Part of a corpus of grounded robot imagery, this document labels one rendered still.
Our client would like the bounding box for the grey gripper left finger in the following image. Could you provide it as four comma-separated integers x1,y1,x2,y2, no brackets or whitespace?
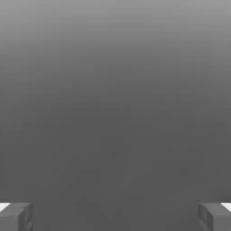
0,202,34,231

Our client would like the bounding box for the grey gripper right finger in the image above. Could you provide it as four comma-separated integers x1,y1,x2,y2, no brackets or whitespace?
198,202,231,231

